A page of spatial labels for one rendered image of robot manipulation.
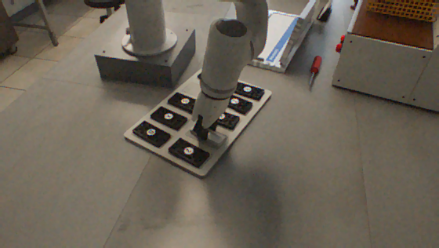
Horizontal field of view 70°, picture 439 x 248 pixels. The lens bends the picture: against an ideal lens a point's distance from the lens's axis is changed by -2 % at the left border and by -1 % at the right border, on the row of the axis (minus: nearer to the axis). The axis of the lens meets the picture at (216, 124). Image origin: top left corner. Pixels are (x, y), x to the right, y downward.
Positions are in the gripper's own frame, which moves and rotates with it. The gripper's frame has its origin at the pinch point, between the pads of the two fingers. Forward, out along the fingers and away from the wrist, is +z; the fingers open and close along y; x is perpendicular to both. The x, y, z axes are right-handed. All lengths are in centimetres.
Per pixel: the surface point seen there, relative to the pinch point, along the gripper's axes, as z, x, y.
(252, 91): 1.9, 0.8, -23.6
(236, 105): 1.6, 0.6, -14.5
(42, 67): 139, -201, -59
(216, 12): 13, -43, -70
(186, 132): 3.8, -5.0, 2.1
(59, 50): 142, -213, -85
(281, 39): 3, -6, -59
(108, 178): 6.1, -10.8, 25.0
